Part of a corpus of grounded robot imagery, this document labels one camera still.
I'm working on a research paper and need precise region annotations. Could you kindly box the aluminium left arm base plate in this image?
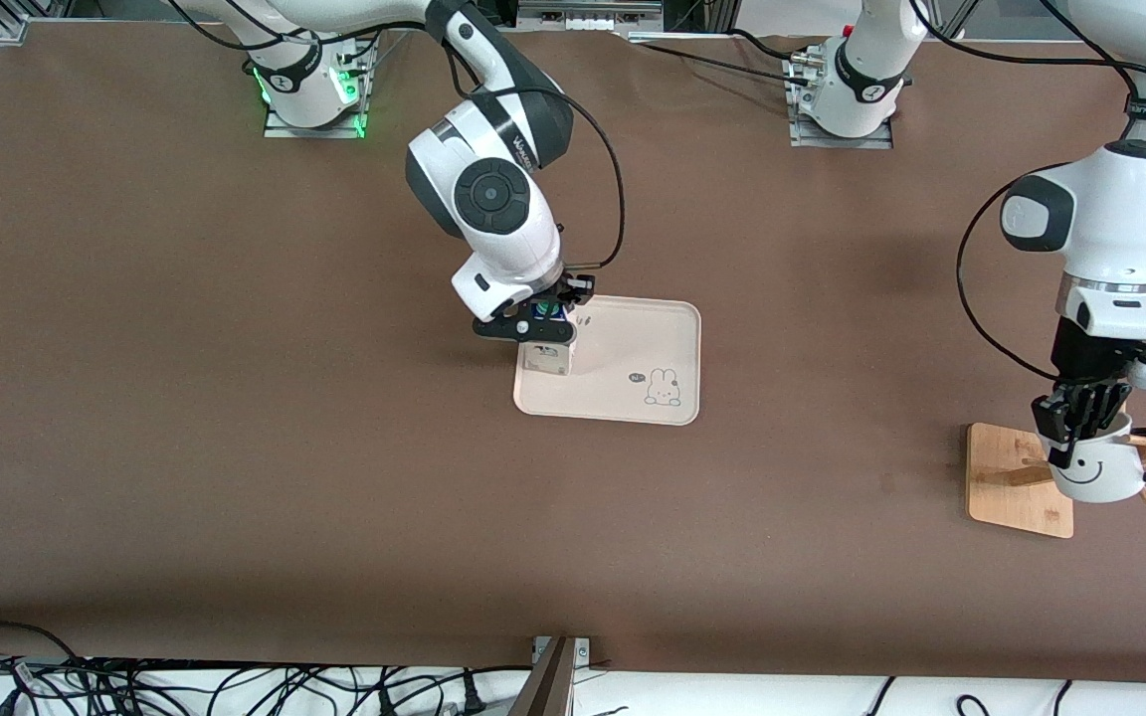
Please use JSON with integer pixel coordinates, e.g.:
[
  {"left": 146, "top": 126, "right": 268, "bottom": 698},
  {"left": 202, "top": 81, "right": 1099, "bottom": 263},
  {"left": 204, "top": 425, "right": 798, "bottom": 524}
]
[{"left": 784, "top": 55, "right": 895, "bottom": 150}]

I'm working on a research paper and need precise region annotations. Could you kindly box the white smiley mug black handle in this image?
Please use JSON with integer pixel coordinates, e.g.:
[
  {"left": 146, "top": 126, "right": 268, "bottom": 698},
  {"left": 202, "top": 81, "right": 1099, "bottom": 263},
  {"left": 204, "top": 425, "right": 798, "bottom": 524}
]
[{"left": 1043, "top": 413, "right": 1146, "bottom": 505}]

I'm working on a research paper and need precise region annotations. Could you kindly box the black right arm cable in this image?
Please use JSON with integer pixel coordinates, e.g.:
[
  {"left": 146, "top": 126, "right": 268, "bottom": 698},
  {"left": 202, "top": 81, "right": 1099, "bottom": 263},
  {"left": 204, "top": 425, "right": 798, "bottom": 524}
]
[{"left": 439, "top": 40, "right": 627, "bottom": 274}]

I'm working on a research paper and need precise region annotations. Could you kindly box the blue milk carton green cap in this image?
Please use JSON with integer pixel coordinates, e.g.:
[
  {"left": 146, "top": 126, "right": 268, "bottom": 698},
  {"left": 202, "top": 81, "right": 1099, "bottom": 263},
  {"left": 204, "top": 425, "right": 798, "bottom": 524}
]
[{"left": 519, "top": 303, "right": 576, "bottom": 378}]

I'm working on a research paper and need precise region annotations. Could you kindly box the white tray with bear print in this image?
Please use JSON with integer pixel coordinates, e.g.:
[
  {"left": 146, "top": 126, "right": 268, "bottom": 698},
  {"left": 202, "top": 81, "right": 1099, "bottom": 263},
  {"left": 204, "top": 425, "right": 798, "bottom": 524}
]
[{"left": 513, "top": 295, "right": 702, "bottom": 427}]

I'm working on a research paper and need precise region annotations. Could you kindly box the aluminium right arm base plate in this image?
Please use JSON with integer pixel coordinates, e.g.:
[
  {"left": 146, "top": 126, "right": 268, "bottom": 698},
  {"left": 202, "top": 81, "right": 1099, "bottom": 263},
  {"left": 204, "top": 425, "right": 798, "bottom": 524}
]
[{"left": 263, "top": 35, "right": 380, "bottom": 140}]

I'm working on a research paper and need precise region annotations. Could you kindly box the wooden mug stand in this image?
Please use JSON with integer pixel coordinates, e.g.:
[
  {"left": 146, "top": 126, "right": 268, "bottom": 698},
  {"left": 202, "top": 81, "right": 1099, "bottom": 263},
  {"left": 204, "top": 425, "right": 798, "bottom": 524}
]
[{"left": 966, "top": 423, "right": 1146, "bottom": 540}]

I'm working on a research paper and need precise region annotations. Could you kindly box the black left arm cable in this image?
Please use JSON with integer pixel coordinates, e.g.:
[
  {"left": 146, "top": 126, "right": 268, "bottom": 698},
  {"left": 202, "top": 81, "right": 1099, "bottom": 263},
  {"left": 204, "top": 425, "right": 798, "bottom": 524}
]
[{"left": 906, "top": 0, "right": 1146, "bottom": 385}]

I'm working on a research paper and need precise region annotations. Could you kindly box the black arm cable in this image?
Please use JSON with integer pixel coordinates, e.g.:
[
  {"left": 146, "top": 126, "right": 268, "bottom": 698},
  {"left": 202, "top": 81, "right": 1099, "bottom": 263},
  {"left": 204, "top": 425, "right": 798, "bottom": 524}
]
[
  {"left": 439, "top": 40, "right": 627, "bottom": 274},
  {"left": 906, "top": 0, "right": 1146, "bottom": 385}
]

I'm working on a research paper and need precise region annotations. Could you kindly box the grey metal camera post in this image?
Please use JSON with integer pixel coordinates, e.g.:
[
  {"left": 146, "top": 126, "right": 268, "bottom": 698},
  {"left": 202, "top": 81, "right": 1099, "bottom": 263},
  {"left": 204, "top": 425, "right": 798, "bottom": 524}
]
[{"left": 508, "top": 636, "right": 576, "bottom": 716}]

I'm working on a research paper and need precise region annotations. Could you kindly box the long black table cable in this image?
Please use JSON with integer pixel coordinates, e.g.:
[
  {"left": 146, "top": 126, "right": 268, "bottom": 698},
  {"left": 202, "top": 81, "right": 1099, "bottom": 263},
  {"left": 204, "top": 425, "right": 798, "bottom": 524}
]
[{"left": 628, "top": 38, "right": 818, "bottom": 90}]

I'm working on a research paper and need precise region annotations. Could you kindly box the short black table cable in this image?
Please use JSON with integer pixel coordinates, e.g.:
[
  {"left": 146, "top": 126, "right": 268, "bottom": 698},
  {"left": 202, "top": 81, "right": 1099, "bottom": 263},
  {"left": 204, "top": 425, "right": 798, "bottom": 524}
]
[{"left": 727, "top": 27, "right": 798, "bottom": 61}]

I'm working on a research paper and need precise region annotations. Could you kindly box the small metal post bracket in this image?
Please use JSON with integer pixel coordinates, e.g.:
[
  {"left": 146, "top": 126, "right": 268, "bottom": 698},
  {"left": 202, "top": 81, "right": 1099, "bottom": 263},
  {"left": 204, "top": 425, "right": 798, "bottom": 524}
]
[{"left": 531, "top": 635, "right": 592, "bottom": 664}]

